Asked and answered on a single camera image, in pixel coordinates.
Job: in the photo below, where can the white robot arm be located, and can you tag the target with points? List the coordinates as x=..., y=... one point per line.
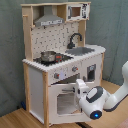
x=93, y=101

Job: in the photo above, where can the toy microwave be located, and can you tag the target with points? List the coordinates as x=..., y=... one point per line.
x=78, y=11

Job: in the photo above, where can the wooden toy kitchen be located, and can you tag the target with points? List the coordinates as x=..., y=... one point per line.
x=39, y=78

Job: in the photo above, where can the oven knob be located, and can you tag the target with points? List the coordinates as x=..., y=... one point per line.
x=56, y=75
x=74, y=69

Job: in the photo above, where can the left oven knob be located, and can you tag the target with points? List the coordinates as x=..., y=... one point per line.
x=56, y=75

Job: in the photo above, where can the white oven door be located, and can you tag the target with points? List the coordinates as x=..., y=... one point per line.
x=61, y=105

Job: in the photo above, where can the white cabinet door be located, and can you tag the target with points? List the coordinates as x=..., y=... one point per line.
x=91, y=71

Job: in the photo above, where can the metal toy pot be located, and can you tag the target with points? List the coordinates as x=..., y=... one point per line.
x=48, y=56

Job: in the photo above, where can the black toy faucet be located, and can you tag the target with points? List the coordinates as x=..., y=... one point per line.
x=74, y=40

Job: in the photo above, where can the right oven knob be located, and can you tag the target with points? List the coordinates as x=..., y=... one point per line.
x=74, y=69

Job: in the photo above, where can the grey range hood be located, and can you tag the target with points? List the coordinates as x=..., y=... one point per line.
x=48, y=18

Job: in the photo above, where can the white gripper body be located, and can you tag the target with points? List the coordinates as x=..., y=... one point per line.
x=81, y=88

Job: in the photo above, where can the grey toy sink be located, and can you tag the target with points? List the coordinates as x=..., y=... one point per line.
x=79, y=51

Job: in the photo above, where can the black toy stovetop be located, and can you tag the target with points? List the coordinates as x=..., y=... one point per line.
x=59, y=58

